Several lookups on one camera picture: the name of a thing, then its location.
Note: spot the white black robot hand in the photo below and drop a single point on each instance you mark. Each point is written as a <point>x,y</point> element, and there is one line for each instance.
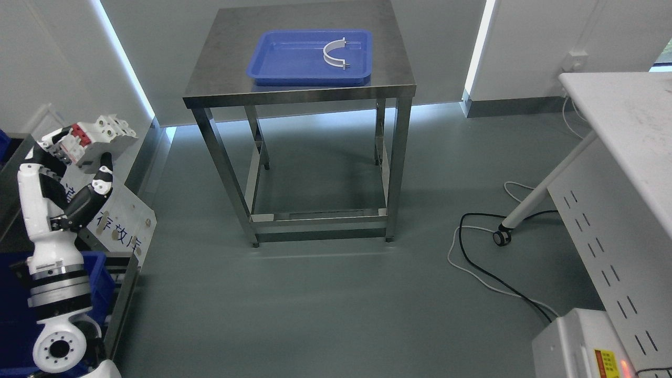
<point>52,221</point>

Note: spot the white red circuit breaker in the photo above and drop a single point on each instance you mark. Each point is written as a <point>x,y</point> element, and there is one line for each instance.
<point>82,144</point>

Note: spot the white label sign plate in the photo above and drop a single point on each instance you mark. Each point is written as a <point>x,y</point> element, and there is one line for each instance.
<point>123,227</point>

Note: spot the stainless steel table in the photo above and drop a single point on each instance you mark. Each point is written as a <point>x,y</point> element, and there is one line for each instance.
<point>301,163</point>

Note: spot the blue plastic tray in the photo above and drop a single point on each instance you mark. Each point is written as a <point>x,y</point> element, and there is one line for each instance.
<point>312,58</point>

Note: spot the white equipment box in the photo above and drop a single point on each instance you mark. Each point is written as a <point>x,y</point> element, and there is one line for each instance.
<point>582,343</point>

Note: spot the white desk with caster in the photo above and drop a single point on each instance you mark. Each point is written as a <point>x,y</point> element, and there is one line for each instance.
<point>613,194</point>

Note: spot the white wall socket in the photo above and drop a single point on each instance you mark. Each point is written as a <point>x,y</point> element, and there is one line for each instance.
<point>574,61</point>

